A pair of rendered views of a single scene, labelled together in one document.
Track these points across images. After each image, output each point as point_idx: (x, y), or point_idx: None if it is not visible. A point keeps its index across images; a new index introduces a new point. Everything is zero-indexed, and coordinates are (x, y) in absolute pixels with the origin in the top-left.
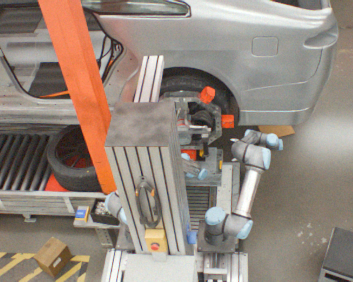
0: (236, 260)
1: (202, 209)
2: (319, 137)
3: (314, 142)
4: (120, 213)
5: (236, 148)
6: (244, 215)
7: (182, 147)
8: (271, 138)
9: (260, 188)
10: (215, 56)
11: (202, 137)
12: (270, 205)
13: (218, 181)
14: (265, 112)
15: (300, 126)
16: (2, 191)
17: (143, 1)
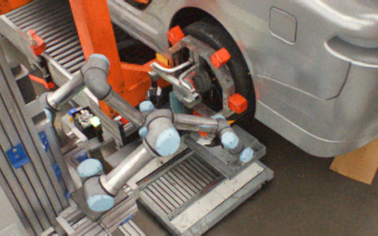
0: (94, 232)
1: (193, 189)
2: None
3: None
4: None
5: (150, 113)
6: (103, 185)
7: (196, 108)
8: (227, 137)
9: (270, 212)
10: (234, 13)
11: (184, 99)
12: (261, 234)
13: (228, 172)
14: (280, 117)
15: None
16: (55, 62)
17: None
